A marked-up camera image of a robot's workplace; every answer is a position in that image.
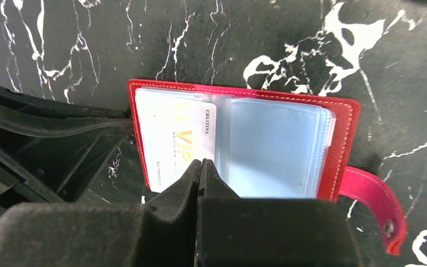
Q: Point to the white credit card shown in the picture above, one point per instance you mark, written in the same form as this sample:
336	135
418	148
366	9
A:
175	132

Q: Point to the red leather card holder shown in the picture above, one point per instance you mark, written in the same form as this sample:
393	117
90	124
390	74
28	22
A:
284	145

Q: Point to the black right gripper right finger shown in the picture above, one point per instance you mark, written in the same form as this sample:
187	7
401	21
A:
232	231

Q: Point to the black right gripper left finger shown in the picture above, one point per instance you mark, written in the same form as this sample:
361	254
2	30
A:
159	233

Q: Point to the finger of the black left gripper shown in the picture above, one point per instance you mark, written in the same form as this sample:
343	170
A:
58	168
37	117

